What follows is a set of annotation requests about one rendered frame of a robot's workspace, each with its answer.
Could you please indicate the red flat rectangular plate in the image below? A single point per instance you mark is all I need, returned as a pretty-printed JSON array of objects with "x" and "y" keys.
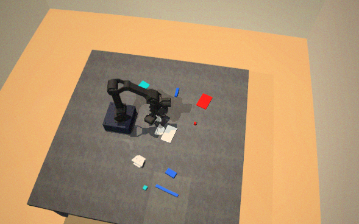
[{"x": 204, "y": 101}]

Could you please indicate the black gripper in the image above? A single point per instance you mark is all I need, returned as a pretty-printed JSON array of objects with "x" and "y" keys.
[{"x": 152, "y": 116}]

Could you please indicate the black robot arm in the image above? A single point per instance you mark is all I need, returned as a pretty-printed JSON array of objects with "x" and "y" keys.
[{"x": 153, "y": 97}]

